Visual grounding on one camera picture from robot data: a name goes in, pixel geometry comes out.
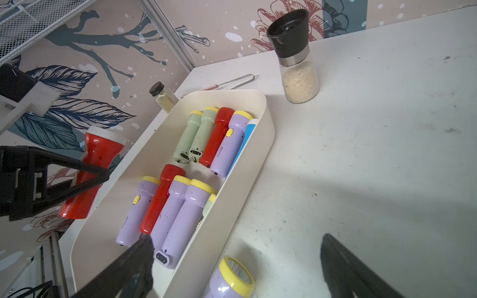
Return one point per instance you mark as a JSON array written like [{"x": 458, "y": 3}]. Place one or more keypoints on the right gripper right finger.
[{"x": 347, "y": 276}]

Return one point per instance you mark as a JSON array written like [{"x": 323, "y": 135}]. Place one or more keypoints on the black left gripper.
[{"x": 27, "y": 191}]

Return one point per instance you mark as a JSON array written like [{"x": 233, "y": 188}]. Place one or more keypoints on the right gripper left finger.
[{"x": 129, "y": 276}]

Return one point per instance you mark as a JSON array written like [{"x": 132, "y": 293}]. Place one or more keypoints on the tall purple flashlight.
[{"x": 184, "y": 226}]

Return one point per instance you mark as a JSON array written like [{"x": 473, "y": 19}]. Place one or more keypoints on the green flashlight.
[
  {"x": 193, "y": 123},
  {"x": 203, "y": 134},
  {"x": 208, "y": 206}
]

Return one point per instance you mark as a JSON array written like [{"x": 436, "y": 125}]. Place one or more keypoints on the blue flashlight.
[{"x": 248, "y": 132}]

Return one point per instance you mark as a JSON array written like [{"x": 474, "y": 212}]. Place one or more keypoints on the purple flashlight across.
[{"x": 175, "y": 201}]

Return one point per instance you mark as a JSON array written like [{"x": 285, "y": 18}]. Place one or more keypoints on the white rectangular storage tray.
[{"x": 95, "y": 247}]

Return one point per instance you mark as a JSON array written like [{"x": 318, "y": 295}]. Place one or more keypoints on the small black cap jar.
[{"x": 164, "y": 97}]

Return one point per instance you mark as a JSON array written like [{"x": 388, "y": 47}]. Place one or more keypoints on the black cap spice grinder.
[{"x": 289, "y": 36}]

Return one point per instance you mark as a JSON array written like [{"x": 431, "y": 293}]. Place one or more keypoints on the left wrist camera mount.
[{"x": 20, "y": 93}]

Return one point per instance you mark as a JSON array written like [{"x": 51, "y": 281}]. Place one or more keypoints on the white wire mesh shelf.
[{"x": 23, "y": 23}]

